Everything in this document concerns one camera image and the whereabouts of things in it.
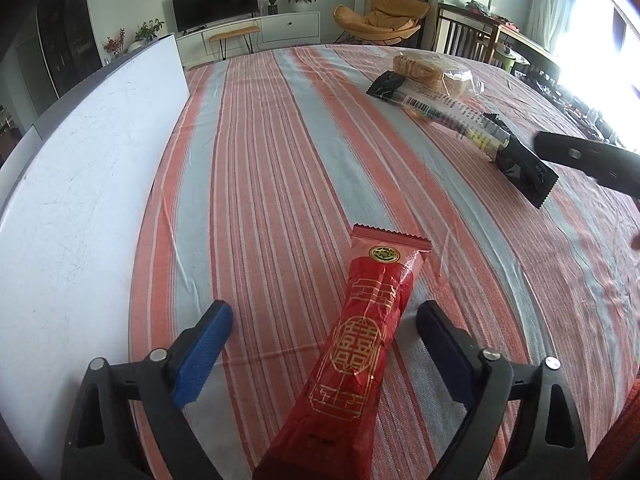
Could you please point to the leafy plant in vase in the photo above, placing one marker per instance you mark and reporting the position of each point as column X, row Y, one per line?
column 148, row 30

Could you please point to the white television cabinet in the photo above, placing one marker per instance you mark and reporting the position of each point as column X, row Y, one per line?
column 285, row 27

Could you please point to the black snack packet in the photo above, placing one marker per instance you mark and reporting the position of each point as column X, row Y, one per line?
column 525, row 170

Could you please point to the wooden slatted cabinet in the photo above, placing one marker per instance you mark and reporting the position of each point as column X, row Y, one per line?
column 465, row 30

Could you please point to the red snack packet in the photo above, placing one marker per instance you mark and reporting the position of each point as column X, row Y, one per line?
column 360, row 340

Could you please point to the striped tablecloth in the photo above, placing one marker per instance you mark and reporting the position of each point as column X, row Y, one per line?
column 300, row 185

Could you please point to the white sheer curtain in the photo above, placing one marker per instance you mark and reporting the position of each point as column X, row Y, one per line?
column 547, row 0

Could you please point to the green bin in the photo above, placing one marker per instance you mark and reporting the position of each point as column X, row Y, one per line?
column 511, row 60

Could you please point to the dark glass cabinet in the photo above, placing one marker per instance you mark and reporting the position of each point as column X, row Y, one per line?
column 65, row 35

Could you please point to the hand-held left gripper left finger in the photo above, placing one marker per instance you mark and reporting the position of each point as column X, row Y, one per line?
column 202, row 355

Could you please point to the window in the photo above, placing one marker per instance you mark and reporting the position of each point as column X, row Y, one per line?
column 600, row 50

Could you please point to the dark snack bar packet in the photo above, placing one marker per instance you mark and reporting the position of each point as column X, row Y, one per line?
column 389, row 87

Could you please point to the white board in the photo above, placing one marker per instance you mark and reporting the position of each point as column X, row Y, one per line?
column 85, row 185

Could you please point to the small potted plant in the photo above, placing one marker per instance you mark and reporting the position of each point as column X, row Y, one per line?
column 271, row 2

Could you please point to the orange lounge chair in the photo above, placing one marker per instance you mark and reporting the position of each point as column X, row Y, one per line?
column 380, row 17

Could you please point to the yellow green snack packet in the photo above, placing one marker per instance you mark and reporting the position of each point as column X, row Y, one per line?
column 450, row 115

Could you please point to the red flower arrangement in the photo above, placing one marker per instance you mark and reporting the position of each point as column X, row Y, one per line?
column 115, row 44

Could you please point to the black television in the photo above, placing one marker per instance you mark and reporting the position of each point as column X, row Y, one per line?
column 215, row 2

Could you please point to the bagged bread loaf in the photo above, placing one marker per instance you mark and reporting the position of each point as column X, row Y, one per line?
column 422, row 67

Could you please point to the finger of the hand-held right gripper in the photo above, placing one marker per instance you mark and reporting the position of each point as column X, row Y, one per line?
column 595, row 160

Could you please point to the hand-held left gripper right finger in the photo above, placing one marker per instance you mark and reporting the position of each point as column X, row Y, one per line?
column 445, row 355

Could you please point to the wooden stool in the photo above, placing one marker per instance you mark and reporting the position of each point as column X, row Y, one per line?
column 235, row 37

